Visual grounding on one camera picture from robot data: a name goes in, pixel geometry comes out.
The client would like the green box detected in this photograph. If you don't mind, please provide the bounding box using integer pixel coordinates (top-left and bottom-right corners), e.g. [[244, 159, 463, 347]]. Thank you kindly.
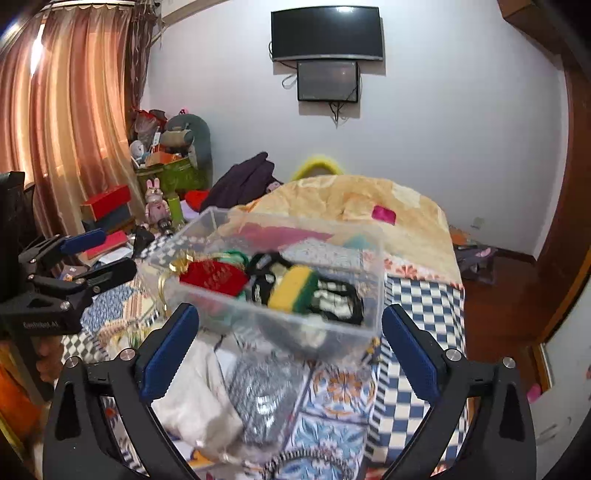
[[136, 157, 207, 198]]

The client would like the red book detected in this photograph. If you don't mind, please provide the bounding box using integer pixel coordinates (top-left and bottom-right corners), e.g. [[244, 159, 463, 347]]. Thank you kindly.
[[85, 231, 131, 260]]

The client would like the clear plastic storage box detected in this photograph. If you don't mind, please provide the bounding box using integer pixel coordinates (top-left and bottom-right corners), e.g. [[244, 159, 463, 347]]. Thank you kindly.
[[140, 207, 387, 360]]

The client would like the yellow floral blanket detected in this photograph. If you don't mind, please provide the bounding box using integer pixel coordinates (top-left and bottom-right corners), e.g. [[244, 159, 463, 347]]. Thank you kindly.
[[230, 174, 463, 289]]

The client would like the grey patterned cloth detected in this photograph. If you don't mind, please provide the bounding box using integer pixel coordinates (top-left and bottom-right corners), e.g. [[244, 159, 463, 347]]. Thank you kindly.
[[225, 350, 306, 449]]

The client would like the black and white striped band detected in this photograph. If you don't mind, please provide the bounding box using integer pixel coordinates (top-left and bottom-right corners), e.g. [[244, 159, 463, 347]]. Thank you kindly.
[[262, 450, 357, 480]]

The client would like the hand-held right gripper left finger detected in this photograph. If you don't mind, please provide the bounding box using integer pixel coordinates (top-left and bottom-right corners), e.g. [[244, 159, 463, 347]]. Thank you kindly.
[[42, 302, 201, 480]]

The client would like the black wall television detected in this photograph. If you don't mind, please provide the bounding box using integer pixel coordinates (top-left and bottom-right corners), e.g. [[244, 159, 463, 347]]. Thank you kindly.
[[270, 6, 384, 64]]

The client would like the black and white cloth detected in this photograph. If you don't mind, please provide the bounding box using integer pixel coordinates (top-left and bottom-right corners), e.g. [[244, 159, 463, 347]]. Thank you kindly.
[[248, 251, 366, 326]]

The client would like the red cushion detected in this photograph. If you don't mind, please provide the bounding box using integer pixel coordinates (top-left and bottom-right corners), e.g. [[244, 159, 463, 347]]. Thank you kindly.
[[184, 189, 209, 212]]

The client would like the wooden door frame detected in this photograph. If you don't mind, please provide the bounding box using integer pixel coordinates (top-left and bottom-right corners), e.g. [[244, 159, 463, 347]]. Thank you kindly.
[[498, 0, 591, 344]]

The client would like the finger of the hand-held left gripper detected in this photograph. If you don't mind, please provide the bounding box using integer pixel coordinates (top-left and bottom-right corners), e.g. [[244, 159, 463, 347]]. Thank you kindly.
[[27, 257, 138, 305], [18, 229, 109, 280]]

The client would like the yellow and green sponge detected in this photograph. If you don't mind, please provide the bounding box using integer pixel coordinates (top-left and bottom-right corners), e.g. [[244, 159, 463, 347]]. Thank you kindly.
[[267, 265, 320, 315]]

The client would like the small black wall monitor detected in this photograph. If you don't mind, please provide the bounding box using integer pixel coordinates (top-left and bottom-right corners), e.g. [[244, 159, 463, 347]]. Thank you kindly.
[[296, 59, 360, 103]]

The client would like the white cloth bag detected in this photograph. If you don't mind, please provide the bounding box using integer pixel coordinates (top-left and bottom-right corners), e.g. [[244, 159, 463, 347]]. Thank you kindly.
[[151, 340, 244, 463]]

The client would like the dark purple clothing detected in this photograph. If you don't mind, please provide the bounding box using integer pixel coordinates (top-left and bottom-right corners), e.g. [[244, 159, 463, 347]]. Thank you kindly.
[[199, 151, 283, 214]]

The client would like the dark grey box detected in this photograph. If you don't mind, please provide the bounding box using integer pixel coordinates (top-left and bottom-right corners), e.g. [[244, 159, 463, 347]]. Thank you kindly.
[[82, 205, 136, 233]]

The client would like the red box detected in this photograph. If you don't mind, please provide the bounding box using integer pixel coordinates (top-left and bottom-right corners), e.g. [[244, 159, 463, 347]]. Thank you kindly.
[[80, 184, 133, 221]]

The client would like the orange striped curtain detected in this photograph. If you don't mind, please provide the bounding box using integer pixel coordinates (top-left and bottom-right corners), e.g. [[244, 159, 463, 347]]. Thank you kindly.
[[0, 6, 156, 234]]

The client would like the black device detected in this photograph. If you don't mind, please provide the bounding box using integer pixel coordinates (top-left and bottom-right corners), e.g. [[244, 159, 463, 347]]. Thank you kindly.
[[0, 171, 27, 301]]

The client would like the pink bunny figure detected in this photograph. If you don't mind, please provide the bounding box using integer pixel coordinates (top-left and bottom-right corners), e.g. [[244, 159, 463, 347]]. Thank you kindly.
[[144, 177, 171, 228]]

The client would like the dark bag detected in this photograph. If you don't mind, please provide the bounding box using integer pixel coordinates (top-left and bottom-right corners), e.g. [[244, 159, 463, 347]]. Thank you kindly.
[[454, 244, 498, 283]]

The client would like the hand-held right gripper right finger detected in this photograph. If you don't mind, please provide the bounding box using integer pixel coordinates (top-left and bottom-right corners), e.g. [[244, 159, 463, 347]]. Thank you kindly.
[[381, 303, 539, 480]]

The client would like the red embroidered pouch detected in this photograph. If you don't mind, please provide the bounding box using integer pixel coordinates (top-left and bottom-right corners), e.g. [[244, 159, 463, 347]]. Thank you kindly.
[[179, 259, 250, 297]]

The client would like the grey plush toy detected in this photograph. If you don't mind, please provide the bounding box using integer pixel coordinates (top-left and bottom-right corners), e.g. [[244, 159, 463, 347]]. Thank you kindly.
[[163, 113, 214, 186]]

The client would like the green cord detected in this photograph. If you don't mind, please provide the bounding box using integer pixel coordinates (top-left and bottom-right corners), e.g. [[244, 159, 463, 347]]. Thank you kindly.
[[221, 248, 251, 269]]

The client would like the gold ribbon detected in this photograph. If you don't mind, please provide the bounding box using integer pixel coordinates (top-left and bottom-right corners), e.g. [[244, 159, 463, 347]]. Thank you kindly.
[[158, 251, 191, 317]]

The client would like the yellow plush item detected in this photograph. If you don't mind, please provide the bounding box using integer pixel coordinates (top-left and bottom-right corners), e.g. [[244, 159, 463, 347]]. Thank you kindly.
[[290, 154, 345, 182]]

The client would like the patterned patchwork bedsheet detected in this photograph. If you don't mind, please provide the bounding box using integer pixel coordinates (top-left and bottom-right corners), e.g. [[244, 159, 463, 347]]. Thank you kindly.
[[60, 270, 468, 480]]

